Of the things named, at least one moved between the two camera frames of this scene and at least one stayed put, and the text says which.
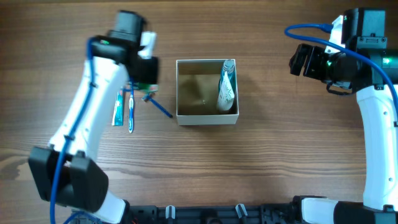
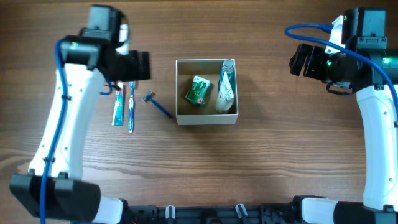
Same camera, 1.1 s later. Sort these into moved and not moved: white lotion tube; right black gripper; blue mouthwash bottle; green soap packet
Moved: green soap packet
Not moved: white lotion tube; blue mouthwash bottle; right black gripper
